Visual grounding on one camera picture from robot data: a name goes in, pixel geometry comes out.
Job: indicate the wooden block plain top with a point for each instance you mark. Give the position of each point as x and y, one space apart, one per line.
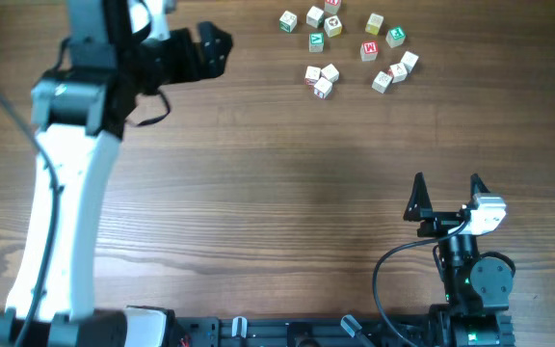
315 17

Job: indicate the wooden block red edge lower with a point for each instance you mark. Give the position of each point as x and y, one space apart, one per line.
322 88

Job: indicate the wooden block green letter Y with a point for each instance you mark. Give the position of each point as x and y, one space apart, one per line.
316 42

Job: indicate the wooden block far right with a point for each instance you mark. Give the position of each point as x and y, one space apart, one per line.
409 60

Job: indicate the wooden block red edge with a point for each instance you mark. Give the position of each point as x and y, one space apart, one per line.
332 6
322 88

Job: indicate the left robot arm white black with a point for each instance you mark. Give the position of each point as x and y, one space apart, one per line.
115 51

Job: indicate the wooden block green letter right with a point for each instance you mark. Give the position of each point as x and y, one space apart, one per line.
395 36

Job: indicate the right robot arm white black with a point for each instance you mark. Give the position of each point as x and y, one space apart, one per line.
477 285

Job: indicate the wooden block yellow side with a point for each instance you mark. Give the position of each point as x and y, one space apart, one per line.
333 26

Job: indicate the wooden block red top edge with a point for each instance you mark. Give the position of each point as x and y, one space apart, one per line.
332 6

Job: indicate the wooden block green corner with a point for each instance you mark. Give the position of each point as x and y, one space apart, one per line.
288 22

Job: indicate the wooden block green letter N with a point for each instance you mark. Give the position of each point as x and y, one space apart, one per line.
312 75

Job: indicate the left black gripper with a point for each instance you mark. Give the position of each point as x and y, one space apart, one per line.
193 55

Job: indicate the wooden block red letter M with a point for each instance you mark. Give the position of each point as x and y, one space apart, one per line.
369 51

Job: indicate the wooden block plain middle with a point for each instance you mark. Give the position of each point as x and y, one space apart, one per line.
330 72

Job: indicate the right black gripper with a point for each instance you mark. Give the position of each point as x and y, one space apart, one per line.
440 220

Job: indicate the wooden block plain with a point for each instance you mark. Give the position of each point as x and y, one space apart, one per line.
382 81
315 17
330 72

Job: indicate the wooden block red letter A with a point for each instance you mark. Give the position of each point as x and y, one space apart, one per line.
398 72

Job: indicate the wooden block plain lower right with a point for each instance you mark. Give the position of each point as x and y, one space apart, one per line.
382 81

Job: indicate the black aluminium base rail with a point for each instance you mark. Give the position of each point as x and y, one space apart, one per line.
306 332

